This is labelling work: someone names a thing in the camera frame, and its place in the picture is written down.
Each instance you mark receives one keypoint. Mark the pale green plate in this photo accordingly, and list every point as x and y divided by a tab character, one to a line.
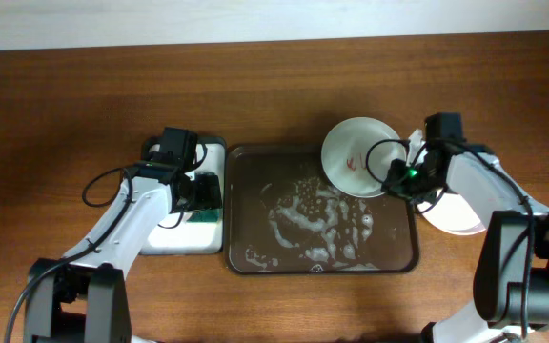
355	150

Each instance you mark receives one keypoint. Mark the white front plate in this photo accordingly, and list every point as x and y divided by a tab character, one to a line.
464	232

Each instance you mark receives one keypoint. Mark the pinkish white plate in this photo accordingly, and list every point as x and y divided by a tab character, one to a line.
450	212

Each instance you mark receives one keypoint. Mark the brown plastic tray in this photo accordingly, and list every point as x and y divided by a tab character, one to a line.
283	216

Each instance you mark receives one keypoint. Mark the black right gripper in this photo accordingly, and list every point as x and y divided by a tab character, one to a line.
396	177

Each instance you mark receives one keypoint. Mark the white soapy water tray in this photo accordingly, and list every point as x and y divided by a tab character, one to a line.
174	235

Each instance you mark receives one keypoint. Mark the yellow green sponge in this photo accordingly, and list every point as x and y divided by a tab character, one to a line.
207	216

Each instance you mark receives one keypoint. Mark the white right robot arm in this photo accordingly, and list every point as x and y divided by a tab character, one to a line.
511	283

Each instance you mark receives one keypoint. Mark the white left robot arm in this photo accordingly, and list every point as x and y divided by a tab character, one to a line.
170	202

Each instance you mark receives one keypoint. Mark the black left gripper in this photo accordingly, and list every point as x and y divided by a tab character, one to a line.
209	191

